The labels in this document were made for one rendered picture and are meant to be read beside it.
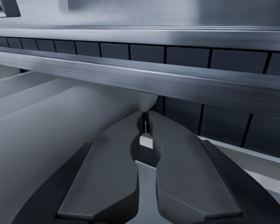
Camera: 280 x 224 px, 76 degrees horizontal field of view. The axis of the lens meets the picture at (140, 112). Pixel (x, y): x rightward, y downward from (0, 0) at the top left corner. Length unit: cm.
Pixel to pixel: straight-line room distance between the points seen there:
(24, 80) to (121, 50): 10
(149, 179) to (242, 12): 22
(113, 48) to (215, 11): 10
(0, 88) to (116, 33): 12
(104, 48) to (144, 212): 26
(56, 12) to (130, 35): 17
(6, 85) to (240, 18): 22
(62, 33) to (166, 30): 13
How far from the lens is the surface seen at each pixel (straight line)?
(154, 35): 17
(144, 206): 33
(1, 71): 34
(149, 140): 17
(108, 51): 20
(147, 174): 26
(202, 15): 21
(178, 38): 17
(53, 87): 17
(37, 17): 38
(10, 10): 30
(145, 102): 15
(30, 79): 21
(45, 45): 29
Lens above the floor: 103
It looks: 48 degrees down
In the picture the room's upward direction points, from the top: 131 degrees counter-clockwise
